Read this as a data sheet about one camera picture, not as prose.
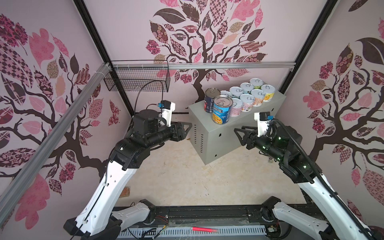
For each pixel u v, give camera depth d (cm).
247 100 71
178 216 75
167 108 50
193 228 70
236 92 76
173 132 50
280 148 45
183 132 52
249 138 52
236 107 68
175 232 70
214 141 71
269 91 76
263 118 50
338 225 36
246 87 78
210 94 67
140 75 95
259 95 74
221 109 62
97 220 35
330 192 39
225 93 74
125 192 78
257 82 81
